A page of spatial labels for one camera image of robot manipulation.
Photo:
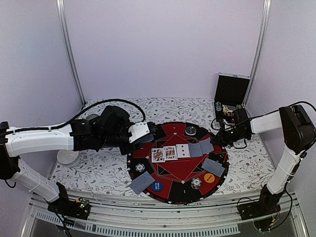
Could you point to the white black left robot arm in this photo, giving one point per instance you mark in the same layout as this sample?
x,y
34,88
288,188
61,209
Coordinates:
x,y
112,128

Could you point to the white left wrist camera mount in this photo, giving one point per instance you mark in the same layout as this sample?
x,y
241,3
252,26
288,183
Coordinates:
x,y
137,131

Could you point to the aluminium frame post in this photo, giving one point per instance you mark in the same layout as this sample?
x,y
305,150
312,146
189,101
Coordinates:
x,y
69,52
261,38

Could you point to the white bowl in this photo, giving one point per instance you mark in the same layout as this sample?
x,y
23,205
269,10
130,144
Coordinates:
x,y
68,158

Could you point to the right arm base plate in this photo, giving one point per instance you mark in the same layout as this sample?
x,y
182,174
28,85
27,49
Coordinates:
x,y
249,209

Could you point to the orange big blind button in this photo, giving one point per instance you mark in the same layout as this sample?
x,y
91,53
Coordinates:
x,y
209,178

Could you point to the face down community card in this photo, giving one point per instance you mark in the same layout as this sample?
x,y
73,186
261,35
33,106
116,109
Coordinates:
x,y
206,146
195,150

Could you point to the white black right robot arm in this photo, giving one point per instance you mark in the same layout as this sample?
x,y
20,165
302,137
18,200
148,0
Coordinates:
x,y
296,128

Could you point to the left poker chip row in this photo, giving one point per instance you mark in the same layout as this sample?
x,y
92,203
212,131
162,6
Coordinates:
x,y
218,107

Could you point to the left aluminium frame post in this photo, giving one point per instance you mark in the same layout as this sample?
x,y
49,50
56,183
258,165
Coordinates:
x,y
69,52

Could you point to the king of hearts card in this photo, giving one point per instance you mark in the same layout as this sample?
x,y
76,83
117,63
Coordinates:
x,y
170,153

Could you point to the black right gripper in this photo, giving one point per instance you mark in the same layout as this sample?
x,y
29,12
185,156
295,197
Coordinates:
x,y
220,136

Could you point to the white blue poker chip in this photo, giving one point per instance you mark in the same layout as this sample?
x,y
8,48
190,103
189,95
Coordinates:
x,y
140,168

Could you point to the round red black poker mat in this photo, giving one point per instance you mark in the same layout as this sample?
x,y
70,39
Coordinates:
x,y
176,175

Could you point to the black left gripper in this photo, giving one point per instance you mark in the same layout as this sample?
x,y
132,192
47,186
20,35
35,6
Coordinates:
x,y
127,150

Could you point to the blue small blind button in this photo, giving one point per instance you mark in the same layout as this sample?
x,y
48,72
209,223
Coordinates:
x,y
157,186

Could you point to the striped grey ceramic cup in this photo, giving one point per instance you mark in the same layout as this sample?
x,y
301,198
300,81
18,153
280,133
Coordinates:
x,y
92,116

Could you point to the dealt blue card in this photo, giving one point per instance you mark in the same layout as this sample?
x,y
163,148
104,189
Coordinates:
x,y
134,188
216,169
144,180
207,162

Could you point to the right aluminium frame post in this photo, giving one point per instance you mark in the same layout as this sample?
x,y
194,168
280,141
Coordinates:
x,y
261,38

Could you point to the black white dealer button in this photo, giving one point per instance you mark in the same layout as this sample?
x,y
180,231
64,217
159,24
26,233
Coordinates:
x,y
190,130

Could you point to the king of spades card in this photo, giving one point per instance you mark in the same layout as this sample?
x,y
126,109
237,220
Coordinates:
x,y
157,155

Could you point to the blue playing card deck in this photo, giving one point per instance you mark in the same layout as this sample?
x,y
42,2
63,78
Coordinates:
x,y
145,139

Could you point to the front aluminium rail frame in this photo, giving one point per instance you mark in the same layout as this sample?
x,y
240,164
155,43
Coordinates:
x,y
215,216

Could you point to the three of diamonds card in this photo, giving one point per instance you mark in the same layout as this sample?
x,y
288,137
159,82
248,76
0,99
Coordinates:
x,y
183,151

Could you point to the boxed card deck in case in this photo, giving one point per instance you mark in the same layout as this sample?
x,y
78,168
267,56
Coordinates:
x,y
228,110

